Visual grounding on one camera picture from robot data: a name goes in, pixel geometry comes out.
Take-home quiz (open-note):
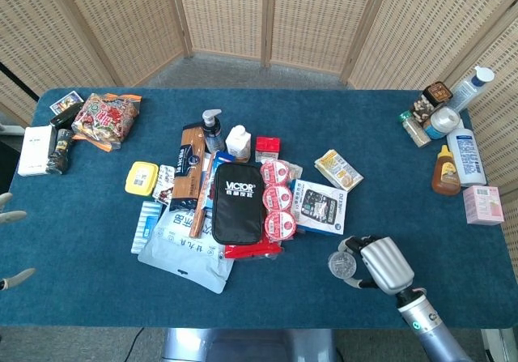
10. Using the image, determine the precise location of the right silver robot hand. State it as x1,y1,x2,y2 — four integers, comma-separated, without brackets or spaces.
338,235,416,296

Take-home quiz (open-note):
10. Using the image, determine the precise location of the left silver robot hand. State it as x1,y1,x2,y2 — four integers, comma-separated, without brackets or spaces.
0,191,37,292

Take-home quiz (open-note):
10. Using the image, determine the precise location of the small round clear container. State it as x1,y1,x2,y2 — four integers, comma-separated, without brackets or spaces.
327,249,359,280

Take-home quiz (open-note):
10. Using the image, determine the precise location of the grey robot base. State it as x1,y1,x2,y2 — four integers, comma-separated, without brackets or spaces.
160,328,338,362

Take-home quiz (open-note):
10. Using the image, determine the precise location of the white rectangular box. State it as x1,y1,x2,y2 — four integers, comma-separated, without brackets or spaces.
17,125,57,177

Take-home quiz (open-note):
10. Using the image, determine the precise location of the pink box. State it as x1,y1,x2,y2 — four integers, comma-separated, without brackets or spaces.
462,185,505,226

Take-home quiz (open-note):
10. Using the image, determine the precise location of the red-lidded round cup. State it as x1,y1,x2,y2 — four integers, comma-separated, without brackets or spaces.
260,159,291,185
262,184,293,211
264,210,297,241

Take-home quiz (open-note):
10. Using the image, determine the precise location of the yellow lidded box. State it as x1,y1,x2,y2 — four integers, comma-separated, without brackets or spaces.
124,160,159,197

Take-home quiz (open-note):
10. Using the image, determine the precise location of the small red box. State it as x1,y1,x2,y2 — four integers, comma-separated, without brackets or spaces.
254,136,282,164

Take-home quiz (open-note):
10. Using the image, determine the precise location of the blue white toothpaste box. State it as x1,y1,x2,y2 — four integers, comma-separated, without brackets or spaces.
201,150,236,211

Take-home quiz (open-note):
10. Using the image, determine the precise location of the white blue calculator package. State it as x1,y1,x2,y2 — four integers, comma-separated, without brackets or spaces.
290,178,349,236

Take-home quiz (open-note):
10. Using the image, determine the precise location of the yellow white sachet pack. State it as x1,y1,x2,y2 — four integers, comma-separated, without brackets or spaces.
314,148,364,193

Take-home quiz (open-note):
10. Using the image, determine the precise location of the amber honey squeeze bottle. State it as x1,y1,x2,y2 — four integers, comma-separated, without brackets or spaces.
431,144,462,196

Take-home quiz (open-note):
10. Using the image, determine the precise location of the black flat case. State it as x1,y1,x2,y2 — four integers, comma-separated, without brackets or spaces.
49,101,85,130

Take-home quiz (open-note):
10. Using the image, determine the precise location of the small colourful card packet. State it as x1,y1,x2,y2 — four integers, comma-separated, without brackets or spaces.
49,90,84,115

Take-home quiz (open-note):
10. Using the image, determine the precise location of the clear plastic snack packet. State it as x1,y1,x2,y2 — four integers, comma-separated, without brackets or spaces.
286,161,304,183

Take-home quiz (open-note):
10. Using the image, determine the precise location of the blue white striped pack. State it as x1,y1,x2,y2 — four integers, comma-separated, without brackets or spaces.
129,200,163,255

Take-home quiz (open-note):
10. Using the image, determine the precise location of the red instant noodle bag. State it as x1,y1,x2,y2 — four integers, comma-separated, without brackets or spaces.
70,92,143,152

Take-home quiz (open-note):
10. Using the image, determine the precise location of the red flat package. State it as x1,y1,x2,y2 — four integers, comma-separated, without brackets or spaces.
223,232,284,260

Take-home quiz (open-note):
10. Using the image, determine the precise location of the white bottle blue label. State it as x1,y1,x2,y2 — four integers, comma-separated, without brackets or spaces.
446,128,488,188

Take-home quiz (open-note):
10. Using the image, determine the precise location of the spice jar green lid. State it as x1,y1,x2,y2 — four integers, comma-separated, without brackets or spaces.
400,111,432,149

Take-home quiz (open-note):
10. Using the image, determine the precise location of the blue table cloth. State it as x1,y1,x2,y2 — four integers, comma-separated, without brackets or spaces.
0,87,513,330

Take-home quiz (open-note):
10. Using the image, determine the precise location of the blue jar white lid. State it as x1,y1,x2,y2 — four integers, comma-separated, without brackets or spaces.
429,107,462,141

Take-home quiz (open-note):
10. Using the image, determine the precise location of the red white snack packet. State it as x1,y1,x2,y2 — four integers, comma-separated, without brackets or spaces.
151,164,176,206

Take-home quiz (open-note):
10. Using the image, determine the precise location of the black Victor zip pouch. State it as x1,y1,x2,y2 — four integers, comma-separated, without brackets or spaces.
211,163,265,245

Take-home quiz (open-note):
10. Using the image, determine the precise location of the large white plastic pouch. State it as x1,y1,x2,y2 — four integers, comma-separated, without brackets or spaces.
137,209,236,295

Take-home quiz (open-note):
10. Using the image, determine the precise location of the brown spaghetti pack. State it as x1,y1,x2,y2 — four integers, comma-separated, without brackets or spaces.
168,121,206,212

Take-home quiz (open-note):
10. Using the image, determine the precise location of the white bottle orange label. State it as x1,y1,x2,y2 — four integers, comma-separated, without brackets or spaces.
224,125,253,164

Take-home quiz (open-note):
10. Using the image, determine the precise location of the clear bottle blue white cap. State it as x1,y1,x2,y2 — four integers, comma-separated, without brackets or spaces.
448,65,496,114

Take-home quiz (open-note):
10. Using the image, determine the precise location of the dark pump dispenser bottle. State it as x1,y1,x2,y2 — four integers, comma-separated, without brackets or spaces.
201,109,226,154

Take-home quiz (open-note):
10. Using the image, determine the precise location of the woven bamboo folding screen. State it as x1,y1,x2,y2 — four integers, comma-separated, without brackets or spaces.
0,0,518,233

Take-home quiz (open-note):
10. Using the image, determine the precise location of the black floor cable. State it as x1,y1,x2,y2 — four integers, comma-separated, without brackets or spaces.
121,328,146,362

